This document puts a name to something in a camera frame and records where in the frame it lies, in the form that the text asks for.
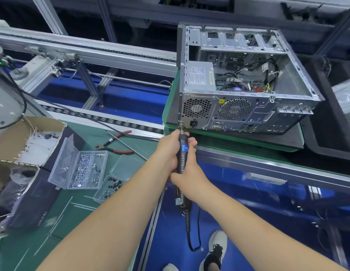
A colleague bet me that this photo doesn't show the small clear plastic box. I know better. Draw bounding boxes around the small clear plastic box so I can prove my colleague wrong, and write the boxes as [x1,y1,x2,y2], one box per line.
[93,154,146,204]

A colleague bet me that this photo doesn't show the pile of silver screws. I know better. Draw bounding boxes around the pile of silver screws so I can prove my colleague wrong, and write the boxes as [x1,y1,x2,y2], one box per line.
[70,152,103,189]

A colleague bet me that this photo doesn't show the open grey computer case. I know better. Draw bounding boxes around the open grey computer case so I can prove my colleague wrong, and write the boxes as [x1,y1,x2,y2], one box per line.
[166,23,325,136]

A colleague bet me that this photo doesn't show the person's left forearm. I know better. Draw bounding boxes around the person's left forearm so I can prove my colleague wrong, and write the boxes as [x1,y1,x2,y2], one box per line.
[36,159,172,271]

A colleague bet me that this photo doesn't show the black internal computer cables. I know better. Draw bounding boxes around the black internal computer cables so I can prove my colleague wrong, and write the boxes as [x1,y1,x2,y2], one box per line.
[224,58,280,92]

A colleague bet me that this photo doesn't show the aluminium conveyor frame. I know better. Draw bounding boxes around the aluminium conveyor frame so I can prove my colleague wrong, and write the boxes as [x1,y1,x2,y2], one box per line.
[0,0,350,271]

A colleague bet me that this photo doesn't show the thin metal rod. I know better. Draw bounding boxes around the thin metal rod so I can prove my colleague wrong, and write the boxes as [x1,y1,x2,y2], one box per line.
[105,130,149,161]

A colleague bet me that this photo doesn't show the dark blue carton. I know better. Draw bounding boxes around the dark blue carton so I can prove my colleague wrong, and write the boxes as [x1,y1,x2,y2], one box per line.
[0,132,86,232]

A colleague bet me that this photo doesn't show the clear plastic bag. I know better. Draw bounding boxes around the clear plastic bag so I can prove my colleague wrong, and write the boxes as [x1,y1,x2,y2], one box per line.
[331,77,350,122]

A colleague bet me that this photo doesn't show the clear plastic screw box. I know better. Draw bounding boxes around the clear plastic screw box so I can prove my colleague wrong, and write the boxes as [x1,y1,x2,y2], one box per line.
[48,134,109,190]

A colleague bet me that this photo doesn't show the black screwdriver power cable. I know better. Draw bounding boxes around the black screwdriver power cable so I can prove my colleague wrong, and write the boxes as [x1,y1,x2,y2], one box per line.
[185,204,203,252]

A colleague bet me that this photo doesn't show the person's right forearm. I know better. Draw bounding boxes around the person's right forearm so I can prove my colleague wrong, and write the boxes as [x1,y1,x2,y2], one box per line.
[192,189,350,271]

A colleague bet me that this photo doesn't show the person's right hand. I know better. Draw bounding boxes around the person's right hand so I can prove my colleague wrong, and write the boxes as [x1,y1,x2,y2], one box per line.
[168,137,207,202]

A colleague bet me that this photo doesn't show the grey computer power supply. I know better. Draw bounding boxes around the grey computer power supply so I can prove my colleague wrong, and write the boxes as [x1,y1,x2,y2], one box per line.
[183,60,216,92]

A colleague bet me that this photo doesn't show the bundle of white cable ties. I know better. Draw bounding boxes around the bundle of white cable ties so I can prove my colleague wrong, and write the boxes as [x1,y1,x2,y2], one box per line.
[15,121,62,167]

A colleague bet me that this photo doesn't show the red handled pliers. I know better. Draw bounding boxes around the red handled pliers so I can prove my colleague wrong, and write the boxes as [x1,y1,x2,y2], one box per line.
[95,130,135,155]

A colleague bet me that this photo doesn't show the long black cable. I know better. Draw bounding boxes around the long black cable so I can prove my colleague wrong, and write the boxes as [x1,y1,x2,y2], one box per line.
[0,58,165,139]

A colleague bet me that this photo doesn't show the person's left hand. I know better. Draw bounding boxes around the person's left hand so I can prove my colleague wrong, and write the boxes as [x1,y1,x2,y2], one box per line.
[151,129,182,175]

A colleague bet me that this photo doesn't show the black electric screwdriver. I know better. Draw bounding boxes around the black electric screwdriver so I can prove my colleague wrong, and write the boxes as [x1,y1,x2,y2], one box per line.
[174,125,193,213]

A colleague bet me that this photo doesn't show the green carrier pallet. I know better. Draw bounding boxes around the green carrier pallet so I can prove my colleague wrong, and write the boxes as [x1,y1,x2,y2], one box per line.
[162,79,306,153]

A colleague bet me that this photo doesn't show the person's right white shoe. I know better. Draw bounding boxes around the person's right white shoe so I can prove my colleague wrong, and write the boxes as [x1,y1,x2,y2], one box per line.
[199,230,228,271]

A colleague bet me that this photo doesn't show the pile of black screws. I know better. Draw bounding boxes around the pile of black screws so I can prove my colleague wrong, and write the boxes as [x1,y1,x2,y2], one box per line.
[101,177,125,198]

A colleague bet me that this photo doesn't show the brown cardboard box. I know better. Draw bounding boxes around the brown cardboard box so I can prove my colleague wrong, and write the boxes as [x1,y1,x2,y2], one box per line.
[0,116,68,192]

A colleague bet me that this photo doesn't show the green computer motherboard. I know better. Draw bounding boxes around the green computer motherboard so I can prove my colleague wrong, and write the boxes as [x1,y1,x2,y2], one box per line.
[215,73,273,93]

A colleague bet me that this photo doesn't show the green table mat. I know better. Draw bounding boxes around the green table mat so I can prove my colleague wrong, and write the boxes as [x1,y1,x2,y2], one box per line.
[0,117,170,271]

